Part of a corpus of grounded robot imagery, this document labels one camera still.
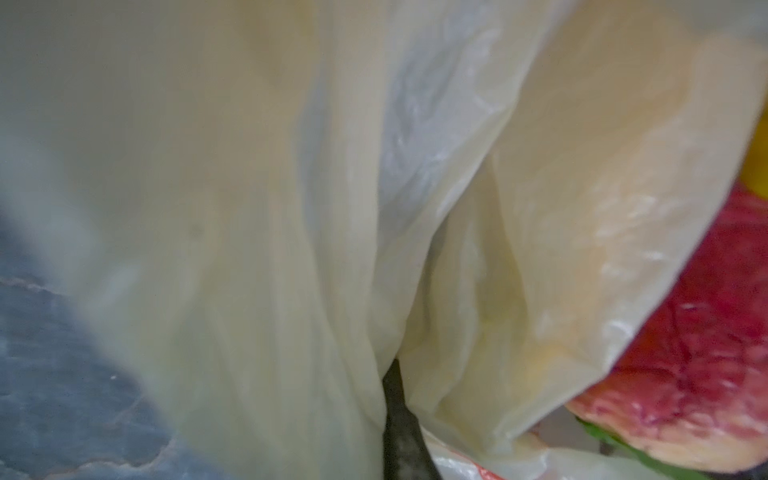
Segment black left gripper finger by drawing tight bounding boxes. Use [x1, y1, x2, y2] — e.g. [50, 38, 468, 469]
[382, 359, 443, 480]

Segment cream plastic bag orange prints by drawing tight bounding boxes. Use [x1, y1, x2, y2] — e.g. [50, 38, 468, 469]
[1, 1, 767, 479]

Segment red yellow fake apple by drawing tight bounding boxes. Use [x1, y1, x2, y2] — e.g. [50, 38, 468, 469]
[568, 186, 767, 474]

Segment yellow fake lemon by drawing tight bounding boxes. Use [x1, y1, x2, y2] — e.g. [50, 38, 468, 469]
[739, 108, 768, 199]

